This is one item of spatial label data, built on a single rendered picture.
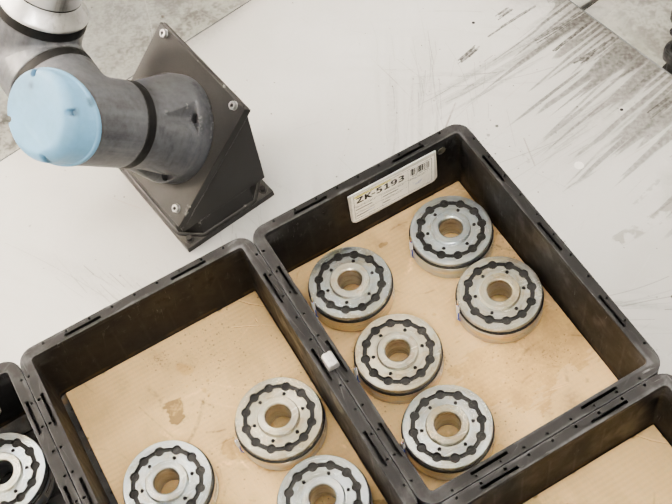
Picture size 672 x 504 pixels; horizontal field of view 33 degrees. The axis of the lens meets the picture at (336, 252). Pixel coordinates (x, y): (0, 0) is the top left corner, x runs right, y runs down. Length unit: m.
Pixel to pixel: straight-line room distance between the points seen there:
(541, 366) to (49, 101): 0.67
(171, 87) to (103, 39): 1.41
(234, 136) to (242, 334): 0.28
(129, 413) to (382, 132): 0.59
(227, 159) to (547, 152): 0.46
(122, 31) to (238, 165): 1.40
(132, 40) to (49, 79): 1.49
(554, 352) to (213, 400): 0.40
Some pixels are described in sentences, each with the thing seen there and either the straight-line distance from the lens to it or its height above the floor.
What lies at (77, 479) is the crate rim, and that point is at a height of 0.93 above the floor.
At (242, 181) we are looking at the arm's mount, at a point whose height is 0.77.
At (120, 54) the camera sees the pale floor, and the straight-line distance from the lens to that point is 2.87.
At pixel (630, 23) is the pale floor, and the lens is 2.79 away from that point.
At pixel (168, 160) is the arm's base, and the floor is 0.87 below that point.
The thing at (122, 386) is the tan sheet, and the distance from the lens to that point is 1.39.
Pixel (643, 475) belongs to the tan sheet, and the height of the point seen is 0.83.
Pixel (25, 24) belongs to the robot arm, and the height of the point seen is 1.04.
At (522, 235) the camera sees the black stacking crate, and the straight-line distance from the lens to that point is 1.37.
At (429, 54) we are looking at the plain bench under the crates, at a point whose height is 0.70.
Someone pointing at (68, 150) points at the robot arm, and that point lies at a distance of 1.41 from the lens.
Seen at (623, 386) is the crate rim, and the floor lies 0.93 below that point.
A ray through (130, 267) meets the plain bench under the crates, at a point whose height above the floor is 0.70.
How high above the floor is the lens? 2.03
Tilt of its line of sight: 58 degrees down
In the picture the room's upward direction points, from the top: 12 degrees counter-clockwise
